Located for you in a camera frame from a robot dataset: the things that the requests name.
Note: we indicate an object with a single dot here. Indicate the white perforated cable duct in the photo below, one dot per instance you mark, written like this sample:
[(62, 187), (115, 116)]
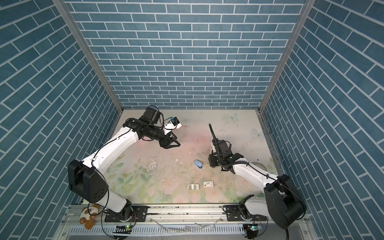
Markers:
[(155, 230)]

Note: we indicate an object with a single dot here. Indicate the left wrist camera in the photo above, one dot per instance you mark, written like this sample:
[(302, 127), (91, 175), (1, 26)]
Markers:
[(173, 124)]

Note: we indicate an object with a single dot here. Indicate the brown white plush toy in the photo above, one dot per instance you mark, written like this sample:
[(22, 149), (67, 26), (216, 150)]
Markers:
[(88, 215)]

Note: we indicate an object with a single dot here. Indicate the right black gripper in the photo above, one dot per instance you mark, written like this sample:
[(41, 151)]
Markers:
[(211, 159)]

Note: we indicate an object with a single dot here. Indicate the aluminium front rail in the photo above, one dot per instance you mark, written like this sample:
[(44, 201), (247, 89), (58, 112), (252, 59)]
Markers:
[(197, 215)]

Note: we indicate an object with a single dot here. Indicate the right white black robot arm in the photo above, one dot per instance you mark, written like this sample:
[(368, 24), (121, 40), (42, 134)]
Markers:
[(282, 202)]

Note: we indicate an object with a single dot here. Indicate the staple box tray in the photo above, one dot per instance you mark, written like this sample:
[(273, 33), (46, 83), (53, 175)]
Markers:
[(193, 187)]

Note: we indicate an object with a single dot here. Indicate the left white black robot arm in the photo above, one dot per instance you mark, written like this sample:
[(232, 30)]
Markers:
[(87, 178)]

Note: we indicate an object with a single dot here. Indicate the light blue stapler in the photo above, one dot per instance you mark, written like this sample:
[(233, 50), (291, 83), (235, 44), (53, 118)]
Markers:
[(198, 164)]

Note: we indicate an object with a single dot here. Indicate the white staple box sleeve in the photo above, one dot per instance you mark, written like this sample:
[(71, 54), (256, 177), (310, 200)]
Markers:
[(208, 184)]

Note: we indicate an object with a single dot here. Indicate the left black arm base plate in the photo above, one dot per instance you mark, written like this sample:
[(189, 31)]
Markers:
[(129, 214)]

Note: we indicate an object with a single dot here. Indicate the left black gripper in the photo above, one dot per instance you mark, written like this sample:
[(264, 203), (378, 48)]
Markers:
[(163, 143)]

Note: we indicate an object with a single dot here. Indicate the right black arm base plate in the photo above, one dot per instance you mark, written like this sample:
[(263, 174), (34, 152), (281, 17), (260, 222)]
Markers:
[(237, 213)]

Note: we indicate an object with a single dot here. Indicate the clear tape roll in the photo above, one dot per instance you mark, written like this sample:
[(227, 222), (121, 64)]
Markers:
[(258, 166)]

